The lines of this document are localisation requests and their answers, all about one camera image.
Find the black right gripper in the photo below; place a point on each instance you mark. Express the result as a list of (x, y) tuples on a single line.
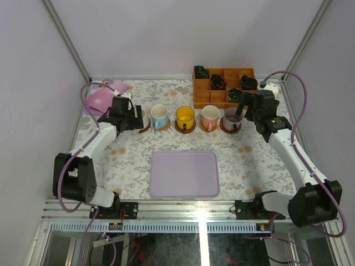
[(247, 100)]

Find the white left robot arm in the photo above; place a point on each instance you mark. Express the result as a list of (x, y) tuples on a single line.
[(74, 175)]

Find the pink folded cloth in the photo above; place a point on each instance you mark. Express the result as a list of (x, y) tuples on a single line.
[(101, 97)]

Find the lavender tray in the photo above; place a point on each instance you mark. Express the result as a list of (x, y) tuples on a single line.
[(184, 175)]

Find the dark brown coaster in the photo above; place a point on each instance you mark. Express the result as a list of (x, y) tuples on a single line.
[(224, 128), (145, 129), (182, 131)]

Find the dark green rolled sock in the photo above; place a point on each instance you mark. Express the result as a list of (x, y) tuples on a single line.
[(234, 95)]

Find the purple mug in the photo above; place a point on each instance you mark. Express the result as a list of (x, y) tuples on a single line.
[(230, 114)]

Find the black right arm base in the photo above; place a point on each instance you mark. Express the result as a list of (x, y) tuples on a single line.
[(247, 209)]

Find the yellow mug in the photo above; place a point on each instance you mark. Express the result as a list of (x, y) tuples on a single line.
[(185, 118)]

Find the light blue mug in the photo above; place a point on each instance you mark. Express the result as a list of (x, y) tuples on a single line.
[(160, 116)]

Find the black rolled sock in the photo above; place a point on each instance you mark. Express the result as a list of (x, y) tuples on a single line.
[(201, 72), (217, 82), (248, 83)]

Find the light wooden coaster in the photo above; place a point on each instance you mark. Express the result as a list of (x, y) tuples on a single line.
[(166, 127), (203, 128)]

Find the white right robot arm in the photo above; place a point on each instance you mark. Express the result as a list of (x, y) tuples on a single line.
[(317, 199)]

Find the pink mug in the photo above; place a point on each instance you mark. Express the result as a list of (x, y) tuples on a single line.
[(210, 116)]

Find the orange wooden compartment box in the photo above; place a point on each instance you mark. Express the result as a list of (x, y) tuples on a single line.
[(203, 95)]

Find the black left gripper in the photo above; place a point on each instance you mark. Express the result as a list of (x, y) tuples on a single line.
[(138, 117)]

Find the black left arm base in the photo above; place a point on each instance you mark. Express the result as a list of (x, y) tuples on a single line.
[(126, 211)]

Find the aluminium front rail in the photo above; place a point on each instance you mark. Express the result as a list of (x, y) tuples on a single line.
[(177, 216)]

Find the cream white mug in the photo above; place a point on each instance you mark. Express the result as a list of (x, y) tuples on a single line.
[(145, 119)]

